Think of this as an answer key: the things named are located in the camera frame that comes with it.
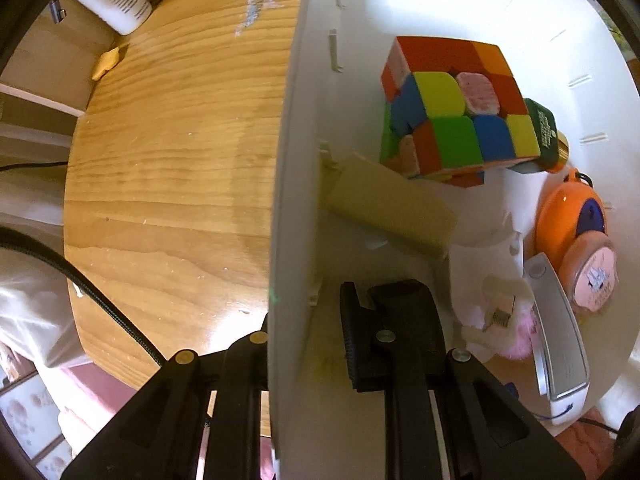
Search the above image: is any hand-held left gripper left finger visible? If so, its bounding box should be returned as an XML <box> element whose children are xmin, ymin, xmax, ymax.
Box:
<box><xmin>60</xmin><ymin>312</ymin><xmax>273</xmax><ymax>480</ymax></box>

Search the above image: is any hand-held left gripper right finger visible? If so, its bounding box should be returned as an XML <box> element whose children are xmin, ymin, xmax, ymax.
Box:
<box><xmin>339</xmin><ymin>279</ymin><xmax>586</xmax><ymax>480</ymax></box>

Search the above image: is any tan box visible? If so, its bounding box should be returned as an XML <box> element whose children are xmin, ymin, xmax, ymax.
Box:
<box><xmin>320</xmin><ymin>152</ymin><xmax>460</xmax><ymax>261</ymax></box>

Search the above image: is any white toy camera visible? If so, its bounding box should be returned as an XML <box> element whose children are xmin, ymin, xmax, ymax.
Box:
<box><xmin>522</xmin><ymin>252</ymin><xmax>591</xmax><ymax>428</ymax></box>

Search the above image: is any multicoloured puzzle cube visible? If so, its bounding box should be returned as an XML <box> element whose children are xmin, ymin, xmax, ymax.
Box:
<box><xmin>378</xmin><ymin>36</ymin><xmax>542</xmax><ymax>188</ymax></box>

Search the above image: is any orange round tape measure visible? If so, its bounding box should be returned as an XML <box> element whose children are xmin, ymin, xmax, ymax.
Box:
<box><xmin>535</xmin><ymin>167</ymin><xmax>608</xmax><ymax>273</ymax></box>

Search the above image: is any pink round packet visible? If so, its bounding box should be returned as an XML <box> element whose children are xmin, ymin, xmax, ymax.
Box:
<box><xmin>557</xmin><ymin>232</ymin><xmax>617</xmax><ymax>317</ymax></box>

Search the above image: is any white plastic storage bin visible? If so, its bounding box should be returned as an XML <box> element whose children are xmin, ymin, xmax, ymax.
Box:
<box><xmin>267</xmin><ymin>0</ymin><xmax>640</xmax><ymax>480</ymax></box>

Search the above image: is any dark green bottle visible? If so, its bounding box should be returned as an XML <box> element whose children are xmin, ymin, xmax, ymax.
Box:
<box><xmin>517</xmin><ymin>98</ymin><xmax>571</xmax><ymax>175</ymax></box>

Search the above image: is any pink cloth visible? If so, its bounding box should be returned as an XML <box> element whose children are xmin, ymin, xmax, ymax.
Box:
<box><xmin>47</xmin><ymin>360</ymin><xmax>168</xmax><ymax>411</ymax></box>

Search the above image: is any white fluffy toy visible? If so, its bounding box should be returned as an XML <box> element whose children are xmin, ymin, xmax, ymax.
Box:
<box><xmin>460</xmin><ymin>272</ymin><xmax>536</xmax><ymax>356</ymax></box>

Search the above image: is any beige quilt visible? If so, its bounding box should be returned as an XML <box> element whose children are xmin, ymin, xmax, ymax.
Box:
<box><xmin>0</xmin><ymin>165</ymin><xmax>96</xmax><ymax>480</ymax></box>

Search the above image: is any small yellow piece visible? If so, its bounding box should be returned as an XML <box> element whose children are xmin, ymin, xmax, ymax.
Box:
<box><xmin>91</xmin><ymin>46</ymin><xmax>127</xmax><ymax>81</ymax></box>

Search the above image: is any wooden cabinet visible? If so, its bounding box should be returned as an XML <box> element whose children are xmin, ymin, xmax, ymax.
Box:
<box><xmin>0</xmin><ymin>0</ymin><xmax>121</xmax><ymax>151</ymax></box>

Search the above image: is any black cable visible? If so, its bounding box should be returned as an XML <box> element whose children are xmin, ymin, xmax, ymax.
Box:
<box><xmin>0</xmin><ymin>225</ymin><xmax>166</xmax><ymax>368</ymax></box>

